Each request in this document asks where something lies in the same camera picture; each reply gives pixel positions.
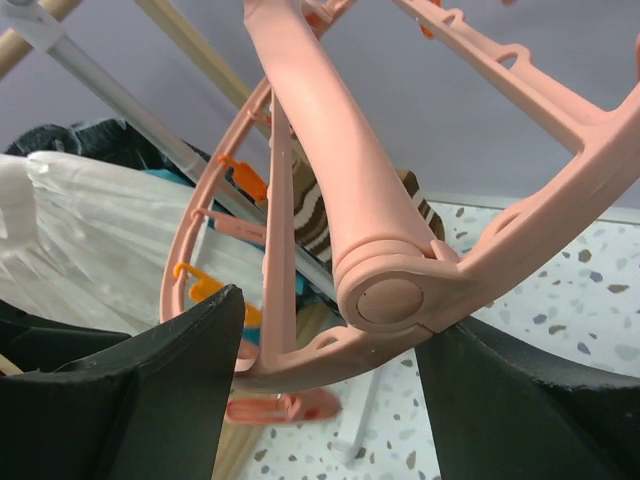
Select dark patterned garment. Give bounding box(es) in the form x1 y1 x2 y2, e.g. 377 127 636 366
4 118 185 177

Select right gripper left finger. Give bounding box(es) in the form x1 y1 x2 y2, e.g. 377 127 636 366
1 286 244 479

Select brown striped sock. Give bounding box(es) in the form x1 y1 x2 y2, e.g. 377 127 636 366
292 155 331 267
396 169 445 241

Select pink round clip hanger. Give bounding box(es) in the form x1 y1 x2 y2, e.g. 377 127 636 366
159 1 639 393

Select pink clothes peg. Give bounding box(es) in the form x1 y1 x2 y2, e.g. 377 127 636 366
225 388 342 426

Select white blouse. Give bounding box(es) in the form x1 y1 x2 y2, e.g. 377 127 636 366
0 149 266 336

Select white metal clothes rail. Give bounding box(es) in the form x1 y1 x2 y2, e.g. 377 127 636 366
0 0 386 464

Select wooden clothes rack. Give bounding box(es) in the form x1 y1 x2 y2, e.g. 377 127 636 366
0 0 311 480

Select teal cloth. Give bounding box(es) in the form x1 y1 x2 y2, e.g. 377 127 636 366
144 169 311 345

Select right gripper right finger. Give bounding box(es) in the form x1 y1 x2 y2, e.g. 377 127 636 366
415 317 639 480

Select orange clothes peg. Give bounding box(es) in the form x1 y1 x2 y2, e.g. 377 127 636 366
217 155 268 202

